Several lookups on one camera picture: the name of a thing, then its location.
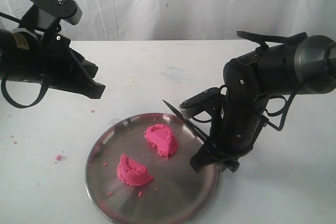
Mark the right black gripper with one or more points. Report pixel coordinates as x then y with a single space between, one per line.
236 123

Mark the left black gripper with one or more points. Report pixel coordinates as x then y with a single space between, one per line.
64 68

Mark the black kitchen knife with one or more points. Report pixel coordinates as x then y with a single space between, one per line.
192 127

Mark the pink sand half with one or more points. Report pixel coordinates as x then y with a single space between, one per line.
162 138

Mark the round steel plate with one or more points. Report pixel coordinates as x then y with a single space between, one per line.
175 195

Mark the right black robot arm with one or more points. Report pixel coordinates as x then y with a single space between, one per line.
259 85

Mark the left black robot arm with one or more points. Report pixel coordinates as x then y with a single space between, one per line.
26 57

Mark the pink sand crumb lump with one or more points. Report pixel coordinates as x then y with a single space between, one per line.
58 158

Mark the white backdrop curtain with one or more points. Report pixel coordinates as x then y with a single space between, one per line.
192 19

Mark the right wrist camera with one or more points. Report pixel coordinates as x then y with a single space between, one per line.
207 101

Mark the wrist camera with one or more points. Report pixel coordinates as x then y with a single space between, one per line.
207 101
45 15

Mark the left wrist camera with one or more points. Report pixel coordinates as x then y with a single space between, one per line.
45 15

